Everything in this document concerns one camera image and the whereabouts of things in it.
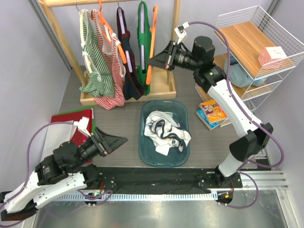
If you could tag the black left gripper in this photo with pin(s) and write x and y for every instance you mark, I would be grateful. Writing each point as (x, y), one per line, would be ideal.
(106, 143)

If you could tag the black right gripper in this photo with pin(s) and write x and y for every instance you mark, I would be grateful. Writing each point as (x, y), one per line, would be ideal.
(166, 59)

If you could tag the orange plastic hanger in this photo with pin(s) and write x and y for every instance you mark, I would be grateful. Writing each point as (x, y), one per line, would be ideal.
(153, 33)

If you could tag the white navy-trimmed tank top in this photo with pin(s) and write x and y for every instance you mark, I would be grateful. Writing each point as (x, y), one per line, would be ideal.
(166, 133)

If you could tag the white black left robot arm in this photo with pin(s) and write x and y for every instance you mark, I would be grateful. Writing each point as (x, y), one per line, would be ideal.
(58, 174)

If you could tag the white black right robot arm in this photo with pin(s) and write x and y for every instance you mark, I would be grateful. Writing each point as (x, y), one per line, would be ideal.
(252, 133)

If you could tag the dark maroon tank top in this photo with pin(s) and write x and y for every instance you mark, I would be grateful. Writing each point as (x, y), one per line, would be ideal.
(132, 87)

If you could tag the red striped tank top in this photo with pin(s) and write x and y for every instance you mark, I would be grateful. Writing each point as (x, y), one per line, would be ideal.
(108, 43)

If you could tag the lilac hanger in green top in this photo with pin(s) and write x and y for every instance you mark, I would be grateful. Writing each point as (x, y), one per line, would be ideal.
(141, 34)

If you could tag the green striped tank top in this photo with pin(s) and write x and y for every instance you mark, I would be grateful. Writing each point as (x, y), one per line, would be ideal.
(100, 80)

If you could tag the wooden clothes rack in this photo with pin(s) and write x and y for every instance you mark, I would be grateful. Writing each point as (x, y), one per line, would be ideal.
(162, 84)

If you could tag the red book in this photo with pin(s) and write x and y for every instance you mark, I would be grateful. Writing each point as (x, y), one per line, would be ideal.
(77, 137)

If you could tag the green folder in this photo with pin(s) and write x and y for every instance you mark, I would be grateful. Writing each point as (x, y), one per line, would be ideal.
(81, 109)

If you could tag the teal transparent plastic bin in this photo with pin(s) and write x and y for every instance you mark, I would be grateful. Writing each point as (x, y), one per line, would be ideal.
(146, 148)

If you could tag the white paper sheets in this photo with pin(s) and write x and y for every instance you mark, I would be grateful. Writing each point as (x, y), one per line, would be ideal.
(56, 135)

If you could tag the colourful Roald Dahl book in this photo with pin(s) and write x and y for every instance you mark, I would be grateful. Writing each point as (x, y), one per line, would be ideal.
(212, 111)

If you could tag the light blue cap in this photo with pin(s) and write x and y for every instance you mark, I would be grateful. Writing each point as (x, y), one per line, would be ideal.
(239, 77)

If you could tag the blue paperback book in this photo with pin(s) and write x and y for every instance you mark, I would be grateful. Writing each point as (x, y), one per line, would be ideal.
(203, 118)

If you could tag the pink cube power socket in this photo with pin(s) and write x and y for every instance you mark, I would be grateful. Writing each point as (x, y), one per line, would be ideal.
(270, 54)

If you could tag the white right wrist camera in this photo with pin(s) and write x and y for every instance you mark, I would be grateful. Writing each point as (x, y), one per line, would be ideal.
(180, 31)

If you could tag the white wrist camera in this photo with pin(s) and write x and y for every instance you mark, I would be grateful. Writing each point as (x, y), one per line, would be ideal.
(180, 31)
(82, 125)

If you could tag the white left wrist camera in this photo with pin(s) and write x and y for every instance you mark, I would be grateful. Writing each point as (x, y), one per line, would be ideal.
(82, 125)

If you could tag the white slotted cable duct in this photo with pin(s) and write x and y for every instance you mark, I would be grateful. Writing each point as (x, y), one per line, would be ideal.
(75, 197)

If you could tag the white wire shelf rack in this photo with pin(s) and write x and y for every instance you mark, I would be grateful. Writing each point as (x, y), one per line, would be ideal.
(249, 32)

